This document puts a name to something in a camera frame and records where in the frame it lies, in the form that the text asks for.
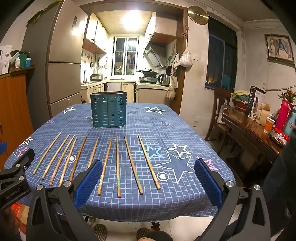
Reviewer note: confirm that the teal perforated utensil holder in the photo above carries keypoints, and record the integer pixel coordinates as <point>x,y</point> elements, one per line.
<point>108,109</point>

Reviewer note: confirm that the tan paper bag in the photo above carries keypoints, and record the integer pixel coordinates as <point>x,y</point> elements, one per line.
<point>264,113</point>

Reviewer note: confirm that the black product box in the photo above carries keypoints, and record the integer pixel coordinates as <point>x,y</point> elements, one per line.
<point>255,99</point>

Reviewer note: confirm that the white wall switch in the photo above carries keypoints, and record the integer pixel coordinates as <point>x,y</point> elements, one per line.
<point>195,56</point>

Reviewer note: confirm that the blue lidded jar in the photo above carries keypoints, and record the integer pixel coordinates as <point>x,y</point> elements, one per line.
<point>28,63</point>

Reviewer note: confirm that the dark wooden chair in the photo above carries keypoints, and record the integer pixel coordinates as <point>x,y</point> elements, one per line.
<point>218,99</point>

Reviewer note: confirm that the orange wooden cabinet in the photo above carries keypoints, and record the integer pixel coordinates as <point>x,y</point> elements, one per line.
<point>13,104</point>

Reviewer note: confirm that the framed wall picture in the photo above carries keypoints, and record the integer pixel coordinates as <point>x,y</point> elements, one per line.
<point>278,47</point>

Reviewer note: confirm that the hanging kitchen ladle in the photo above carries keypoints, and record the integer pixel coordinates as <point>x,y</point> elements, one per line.
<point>98,63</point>
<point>91,62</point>

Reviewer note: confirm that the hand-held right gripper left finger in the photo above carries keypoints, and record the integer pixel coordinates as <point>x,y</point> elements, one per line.
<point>89,185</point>

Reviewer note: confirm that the kitchen faucet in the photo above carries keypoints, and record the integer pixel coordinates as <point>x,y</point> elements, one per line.
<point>85,75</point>

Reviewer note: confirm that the person's dark trouser leg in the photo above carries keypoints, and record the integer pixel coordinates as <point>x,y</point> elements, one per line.
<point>158,236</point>

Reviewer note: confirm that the cream kitchen base cabinet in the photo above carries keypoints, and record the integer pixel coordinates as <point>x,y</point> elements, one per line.
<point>115,90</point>
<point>152,93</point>

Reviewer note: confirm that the green container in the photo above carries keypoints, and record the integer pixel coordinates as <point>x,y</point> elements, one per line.
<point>23,60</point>

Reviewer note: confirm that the orange plastic bag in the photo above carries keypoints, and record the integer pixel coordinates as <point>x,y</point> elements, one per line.
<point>17,212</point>

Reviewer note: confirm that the dark curtained window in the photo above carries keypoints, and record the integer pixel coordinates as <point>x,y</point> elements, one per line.
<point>219,53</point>

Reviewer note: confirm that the white wall outlet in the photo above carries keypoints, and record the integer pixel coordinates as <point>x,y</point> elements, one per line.
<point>195,123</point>

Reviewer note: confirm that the dish of wrapped candies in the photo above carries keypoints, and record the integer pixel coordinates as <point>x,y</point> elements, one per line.
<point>278,138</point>

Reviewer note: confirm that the kitchen ceiling lamp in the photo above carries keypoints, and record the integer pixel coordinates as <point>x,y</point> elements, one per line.
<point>133,19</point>

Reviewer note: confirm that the steel electric kettle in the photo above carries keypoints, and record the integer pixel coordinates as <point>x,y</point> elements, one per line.
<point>163,80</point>

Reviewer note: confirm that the silver countertop appliance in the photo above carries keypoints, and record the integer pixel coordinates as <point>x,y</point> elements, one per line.
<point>96,77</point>

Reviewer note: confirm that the dark wooden side table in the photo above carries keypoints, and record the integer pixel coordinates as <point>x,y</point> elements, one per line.
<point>245,129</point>

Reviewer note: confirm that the cream kitchen wall cabinet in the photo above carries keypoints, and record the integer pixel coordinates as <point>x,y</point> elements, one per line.
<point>94,34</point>
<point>161,27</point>

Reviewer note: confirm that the steel range hood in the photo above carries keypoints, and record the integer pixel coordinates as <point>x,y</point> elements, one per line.
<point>155,55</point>

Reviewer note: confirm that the silver refrigerator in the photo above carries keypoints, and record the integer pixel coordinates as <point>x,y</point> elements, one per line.
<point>60,46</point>

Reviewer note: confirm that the white bottle red cap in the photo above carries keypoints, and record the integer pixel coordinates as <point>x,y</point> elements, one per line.
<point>17,63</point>

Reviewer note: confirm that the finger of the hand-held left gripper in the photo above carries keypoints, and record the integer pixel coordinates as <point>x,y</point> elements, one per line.
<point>3,150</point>
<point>22,160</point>

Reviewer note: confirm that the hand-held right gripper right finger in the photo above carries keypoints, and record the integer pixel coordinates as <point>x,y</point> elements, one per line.
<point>208,183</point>

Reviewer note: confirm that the yellow green bag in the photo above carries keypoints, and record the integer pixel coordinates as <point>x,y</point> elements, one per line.
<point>40,12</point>

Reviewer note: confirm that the hanging black pan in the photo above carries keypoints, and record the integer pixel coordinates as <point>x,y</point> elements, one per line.
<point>168,70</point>

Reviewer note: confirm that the orange paper cup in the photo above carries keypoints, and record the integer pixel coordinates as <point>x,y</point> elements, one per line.
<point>268,126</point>

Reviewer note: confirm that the white hanging towel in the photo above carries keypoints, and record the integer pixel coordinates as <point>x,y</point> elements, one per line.
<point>176,60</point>

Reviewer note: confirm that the hanging round strainer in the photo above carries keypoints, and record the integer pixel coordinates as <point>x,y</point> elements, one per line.
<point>106,63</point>

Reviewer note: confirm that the group of wooden chopsticks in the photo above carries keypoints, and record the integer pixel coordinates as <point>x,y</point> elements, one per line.
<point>118,166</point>

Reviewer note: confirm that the bowls with green cloth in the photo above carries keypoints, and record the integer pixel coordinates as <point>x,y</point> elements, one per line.
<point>240,98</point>

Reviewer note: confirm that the gas stove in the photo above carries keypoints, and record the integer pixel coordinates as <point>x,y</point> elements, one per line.
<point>148,80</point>

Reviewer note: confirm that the blue checked star tablecloth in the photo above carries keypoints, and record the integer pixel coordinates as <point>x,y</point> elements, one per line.
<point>150,125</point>

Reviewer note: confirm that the black wok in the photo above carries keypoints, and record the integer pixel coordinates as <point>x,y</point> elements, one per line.
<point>148,73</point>

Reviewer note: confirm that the flower bouquet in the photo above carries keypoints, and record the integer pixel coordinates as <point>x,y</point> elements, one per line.
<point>288,95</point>

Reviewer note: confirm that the kitchen window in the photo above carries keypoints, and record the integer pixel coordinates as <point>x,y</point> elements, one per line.
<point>126,55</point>

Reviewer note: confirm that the teal bottle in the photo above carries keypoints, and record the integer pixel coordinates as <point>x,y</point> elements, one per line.
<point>291,122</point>

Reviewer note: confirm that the white hanging plastic bag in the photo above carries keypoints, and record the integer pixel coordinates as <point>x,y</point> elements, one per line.
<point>185,59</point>

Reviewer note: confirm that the person's slipper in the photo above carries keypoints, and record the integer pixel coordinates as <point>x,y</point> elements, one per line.
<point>100,231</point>
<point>143,233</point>

